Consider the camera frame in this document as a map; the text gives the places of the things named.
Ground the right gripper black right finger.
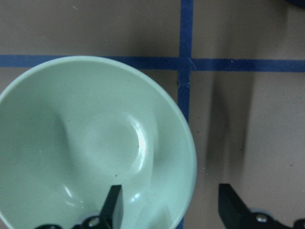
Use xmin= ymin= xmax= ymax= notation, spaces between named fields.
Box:
xmin=218 ymin=183 xmax=260 ymax=229

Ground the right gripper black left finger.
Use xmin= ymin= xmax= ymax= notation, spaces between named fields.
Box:
xmin=99 ymin=185 xmax=124 ymax=229

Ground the green bowl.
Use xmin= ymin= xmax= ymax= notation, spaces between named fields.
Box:
xmin=0 ymin=56 xmax=196 ymax=229

